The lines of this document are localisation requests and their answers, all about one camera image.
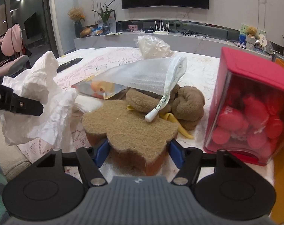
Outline yellow soft strip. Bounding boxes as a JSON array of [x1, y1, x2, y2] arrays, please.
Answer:
[[127, 105, 194, 139]]

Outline white paper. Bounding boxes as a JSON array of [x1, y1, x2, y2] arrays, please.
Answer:
[[0, 51, 78, 146]]

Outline clear bag of white stuffing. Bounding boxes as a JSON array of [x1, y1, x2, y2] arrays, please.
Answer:
[[134, 35, 174, 60]]

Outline white picture frame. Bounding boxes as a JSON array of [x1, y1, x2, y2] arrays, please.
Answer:
[[109, 10, 116, 33]]

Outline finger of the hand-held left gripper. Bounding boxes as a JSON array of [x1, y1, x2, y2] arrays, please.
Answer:
[[11, 91, 44, 117]]

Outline small teddy bear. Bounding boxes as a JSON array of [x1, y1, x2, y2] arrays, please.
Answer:
[[246, 27, 258, 38]]

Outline green plant in glass vase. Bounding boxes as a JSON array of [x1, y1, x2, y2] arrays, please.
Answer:
[[91, 0, 117, 34]]

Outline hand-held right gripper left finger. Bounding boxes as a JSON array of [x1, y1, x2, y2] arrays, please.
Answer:
[[36, 138, 111, 187]]

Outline orange printed snack packet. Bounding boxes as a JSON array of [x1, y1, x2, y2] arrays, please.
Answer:
[[71, 80, 127, 100]]

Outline beige sofa cushion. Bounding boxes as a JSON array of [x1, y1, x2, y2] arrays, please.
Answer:
[[0, 110, 31, 183]]

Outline white router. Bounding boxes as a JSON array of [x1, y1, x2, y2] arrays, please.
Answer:
[[153, 21, 170, 34]]

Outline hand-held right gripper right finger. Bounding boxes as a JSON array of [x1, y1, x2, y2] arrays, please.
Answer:
[[169, 139, 246, 186]]

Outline grey television console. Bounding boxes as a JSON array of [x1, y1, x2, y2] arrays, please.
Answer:
[[74, 20, 284, 60]]

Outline pile of red balls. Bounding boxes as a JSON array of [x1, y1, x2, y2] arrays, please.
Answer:
[[212, 91, 284, 156]]

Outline brown plush toy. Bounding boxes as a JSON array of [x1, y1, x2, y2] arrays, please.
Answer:
[[125, 83, 205, 131]]

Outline brown round bread loaf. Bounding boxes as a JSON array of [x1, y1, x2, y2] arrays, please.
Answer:
[[80, 27, 95, 38]]

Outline dark vase of dried flowers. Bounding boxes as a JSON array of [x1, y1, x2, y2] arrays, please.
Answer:
[[67, 7, 85, 38]]

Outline black remote control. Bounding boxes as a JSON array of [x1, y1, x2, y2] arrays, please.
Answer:
[[56, 57, 84, 73]]

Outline translucent plastic bag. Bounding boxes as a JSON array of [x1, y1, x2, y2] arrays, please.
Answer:
[[94, 56, 187, 123]]

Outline pink bunny-ear chair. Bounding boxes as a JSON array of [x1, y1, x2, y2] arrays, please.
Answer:
[[0, 25, 30, 78]]

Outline bear-shaped loofah sponge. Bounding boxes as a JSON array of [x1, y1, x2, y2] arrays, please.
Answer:
[[82, 100, 179, 176]]

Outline white lace tablecloth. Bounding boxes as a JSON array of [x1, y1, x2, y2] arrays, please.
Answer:
[[17, 47, 274, 185]]

